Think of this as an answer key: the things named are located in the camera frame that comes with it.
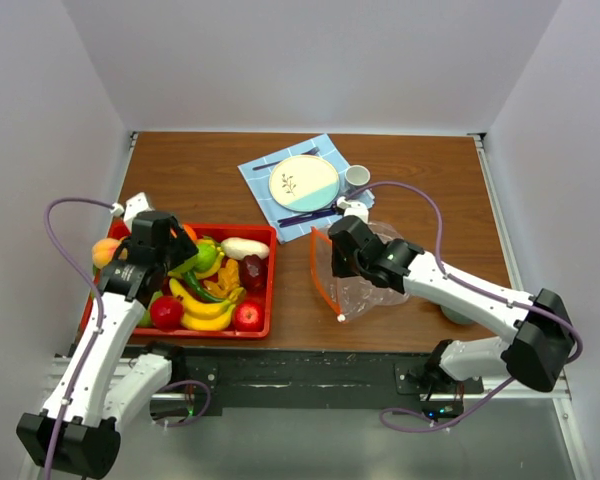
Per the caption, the green lime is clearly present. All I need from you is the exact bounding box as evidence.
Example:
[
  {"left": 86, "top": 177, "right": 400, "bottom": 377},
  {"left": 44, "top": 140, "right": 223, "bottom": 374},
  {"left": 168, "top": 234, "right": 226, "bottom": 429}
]
[{"left": 192, "top": 242, "right": 219, "bottom": 272}]

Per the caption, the clear orange zip top bag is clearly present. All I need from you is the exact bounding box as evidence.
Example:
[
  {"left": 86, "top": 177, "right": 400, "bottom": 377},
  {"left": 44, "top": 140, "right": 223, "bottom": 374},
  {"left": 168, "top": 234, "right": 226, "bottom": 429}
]
[{"left": 309, "top": 227, "right": 410, "bottom": 323}]

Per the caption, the white radish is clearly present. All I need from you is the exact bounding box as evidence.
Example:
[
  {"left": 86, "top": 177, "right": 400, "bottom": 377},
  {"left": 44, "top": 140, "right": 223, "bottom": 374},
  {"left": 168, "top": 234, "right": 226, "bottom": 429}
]
[{"left": 221, "top": 237, "right": 270, "bottom": 261}]

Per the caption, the dark red fruit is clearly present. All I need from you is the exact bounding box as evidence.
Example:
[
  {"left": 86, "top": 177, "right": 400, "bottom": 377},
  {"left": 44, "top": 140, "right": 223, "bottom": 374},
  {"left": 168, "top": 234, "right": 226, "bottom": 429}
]
[{"left": 238, "top": 254, "right": 268, "bottom": 292}]

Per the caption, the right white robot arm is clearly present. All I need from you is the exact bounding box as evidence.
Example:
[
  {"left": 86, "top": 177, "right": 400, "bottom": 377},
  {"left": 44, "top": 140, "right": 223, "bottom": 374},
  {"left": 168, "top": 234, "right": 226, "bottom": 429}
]
[{"left": 328, "top": 216, "right": 577, "bottom": 393}]

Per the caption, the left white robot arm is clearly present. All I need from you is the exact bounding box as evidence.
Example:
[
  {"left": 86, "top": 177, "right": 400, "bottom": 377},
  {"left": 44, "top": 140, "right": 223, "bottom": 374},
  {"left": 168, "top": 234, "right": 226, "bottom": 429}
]
[{"left": 16, "top": 210, "right": 198, "bottom": 479}]

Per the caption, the orange fruit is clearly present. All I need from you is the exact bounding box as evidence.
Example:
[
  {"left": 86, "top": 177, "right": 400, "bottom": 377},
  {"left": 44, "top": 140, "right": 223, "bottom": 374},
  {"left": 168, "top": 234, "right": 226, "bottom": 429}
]
[{"left": 182, "top": 224, "right": 198, "bottom": 242}]

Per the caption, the peach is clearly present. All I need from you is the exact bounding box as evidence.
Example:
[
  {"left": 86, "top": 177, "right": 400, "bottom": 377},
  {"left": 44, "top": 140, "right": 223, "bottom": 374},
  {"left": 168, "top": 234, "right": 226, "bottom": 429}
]
[{"left": 91, "top": 238, "right": 121, "bottom": 269}]

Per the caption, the green chili pepper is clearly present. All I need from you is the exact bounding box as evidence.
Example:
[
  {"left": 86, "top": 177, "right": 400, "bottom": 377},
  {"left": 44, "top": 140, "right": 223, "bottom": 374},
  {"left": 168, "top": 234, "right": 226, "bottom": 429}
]
[{"left": 182, "top": 270, "right": 223, "bottom": 303}]

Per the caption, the red plastic tray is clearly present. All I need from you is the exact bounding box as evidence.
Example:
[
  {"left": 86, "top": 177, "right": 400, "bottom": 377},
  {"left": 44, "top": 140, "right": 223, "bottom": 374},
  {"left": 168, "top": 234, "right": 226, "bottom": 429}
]
[{"left": 80, "top": 221, "right": 278, "bottom": 340}]

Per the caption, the blue checked cloth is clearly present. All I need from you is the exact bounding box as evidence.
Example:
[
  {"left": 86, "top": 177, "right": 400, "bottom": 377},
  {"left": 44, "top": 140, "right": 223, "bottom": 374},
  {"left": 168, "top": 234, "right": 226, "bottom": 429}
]
[{"left": 238, "top": 134, "right": 356, "bottom": 244}]

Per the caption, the purple spoon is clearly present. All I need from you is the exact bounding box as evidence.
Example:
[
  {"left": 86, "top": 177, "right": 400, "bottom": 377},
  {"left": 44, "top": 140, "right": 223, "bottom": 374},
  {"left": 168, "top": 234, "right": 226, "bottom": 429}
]
[{"left": 277, "top": 203, "right": 343, "bottom": 228}]

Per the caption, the red pomegranate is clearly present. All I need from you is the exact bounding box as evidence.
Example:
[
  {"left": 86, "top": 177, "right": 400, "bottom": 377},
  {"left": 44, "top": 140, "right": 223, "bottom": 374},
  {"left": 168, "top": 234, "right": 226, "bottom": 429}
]
[{"left": 149, "top": 296, "right": 184, "bottom": 331}]

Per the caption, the purple knife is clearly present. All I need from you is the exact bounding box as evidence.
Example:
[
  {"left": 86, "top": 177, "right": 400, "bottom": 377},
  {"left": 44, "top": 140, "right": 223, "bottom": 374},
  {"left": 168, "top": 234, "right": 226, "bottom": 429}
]
[{"left": 278, "top": 210, "right": 334, "bottom": 228}]

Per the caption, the yellow banana bunch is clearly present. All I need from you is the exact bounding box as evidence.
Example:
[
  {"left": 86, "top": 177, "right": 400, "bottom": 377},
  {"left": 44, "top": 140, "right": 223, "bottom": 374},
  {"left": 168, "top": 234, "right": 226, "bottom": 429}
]
[{"left": 169, "top": 279, "right": 246, "bottom": 332}]

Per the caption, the grey ceramic mug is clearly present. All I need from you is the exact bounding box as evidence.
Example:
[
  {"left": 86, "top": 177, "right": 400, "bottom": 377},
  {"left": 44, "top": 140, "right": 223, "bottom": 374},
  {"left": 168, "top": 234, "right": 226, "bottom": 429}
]
[{"left": 342, "top": 165, "right": 371, "bottom": 195}]

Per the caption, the cream and blue plate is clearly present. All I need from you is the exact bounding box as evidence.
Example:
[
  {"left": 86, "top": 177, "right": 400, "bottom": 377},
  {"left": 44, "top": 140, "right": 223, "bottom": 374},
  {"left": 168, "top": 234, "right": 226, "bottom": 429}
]
[{"left": 268, "top": 155, "right": 340, "bottom": 213}]

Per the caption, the red apple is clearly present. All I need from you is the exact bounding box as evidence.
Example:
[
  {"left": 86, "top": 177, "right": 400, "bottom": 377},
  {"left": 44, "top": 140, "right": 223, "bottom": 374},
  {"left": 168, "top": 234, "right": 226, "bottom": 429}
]
[{"left": 232, "top": 301, "right": 265, "bottom": 332}]

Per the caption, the purple fork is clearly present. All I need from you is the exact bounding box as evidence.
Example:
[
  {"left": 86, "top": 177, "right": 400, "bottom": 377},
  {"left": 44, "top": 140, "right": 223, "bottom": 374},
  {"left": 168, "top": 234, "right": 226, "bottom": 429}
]
[{"left": 252, "top": 147, "right": 320, "bottom": 171}]

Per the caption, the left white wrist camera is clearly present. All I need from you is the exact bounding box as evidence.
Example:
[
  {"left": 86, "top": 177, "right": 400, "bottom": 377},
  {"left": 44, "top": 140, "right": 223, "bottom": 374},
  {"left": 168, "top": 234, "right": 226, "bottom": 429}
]
[{"left": 109, "top": 192, "right": 154, "bottom": 230}]

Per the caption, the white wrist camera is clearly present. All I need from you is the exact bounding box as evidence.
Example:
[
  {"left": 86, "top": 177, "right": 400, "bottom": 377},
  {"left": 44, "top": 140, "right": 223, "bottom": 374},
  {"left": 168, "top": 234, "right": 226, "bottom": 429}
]
[
  {"left": 109, "top": 192, "right": 154, "bottom": 230},
  {"left": 335, "top": 196, "right": 369, "bottom": 223}
]

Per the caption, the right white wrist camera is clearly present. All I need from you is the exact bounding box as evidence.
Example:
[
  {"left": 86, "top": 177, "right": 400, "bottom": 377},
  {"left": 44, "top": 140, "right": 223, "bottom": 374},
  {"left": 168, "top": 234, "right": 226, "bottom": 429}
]
[{"left": 335, "top": 196, "right": 369, "bottom": 223}]

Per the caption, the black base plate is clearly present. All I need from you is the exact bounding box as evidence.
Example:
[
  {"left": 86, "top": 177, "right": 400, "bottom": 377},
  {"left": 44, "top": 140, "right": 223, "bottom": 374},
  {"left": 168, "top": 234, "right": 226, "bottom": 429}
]
[{"left": 150, "top": 347, "right": 483, "bottom": 421}]

